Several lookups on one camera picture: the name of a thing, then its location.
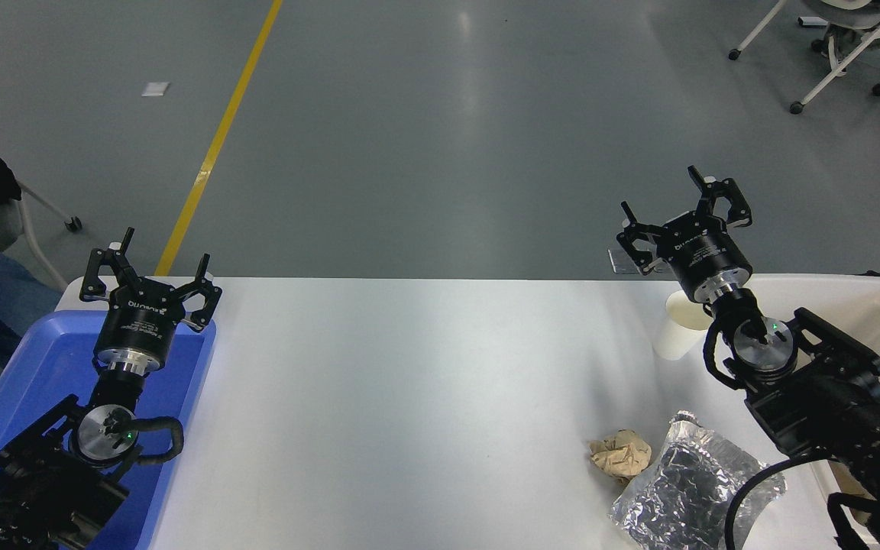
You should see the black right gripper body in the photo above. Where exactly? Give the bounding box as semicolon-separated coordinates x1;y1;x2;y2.
660;212;752;297

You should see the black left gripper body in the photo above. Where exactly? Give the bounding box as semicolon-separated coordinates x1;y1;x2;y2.
93;278;187;366

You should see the white paper cup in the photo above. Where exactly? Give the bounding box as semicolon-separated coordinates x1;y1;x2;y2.
654;293;716;361

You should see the blue plastic tray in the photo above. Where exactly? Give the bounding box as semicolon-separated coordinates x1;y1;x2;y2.
0;309;218;550

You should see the large pale bin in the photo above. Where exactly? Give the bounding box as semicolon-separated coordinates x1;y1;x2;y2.
742;273;880;550

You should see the white office chair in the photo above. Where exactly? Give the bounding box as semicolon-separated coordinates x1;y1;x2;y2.
728;0;880;115

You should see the crumpled tan paper ball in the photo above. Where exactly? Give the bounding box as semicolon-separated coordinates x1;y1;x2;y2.
589;429;652;484

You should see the crumpled silver foil tray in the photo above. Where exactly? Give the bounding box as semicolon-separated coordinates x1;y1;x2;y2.
610;411;788;550

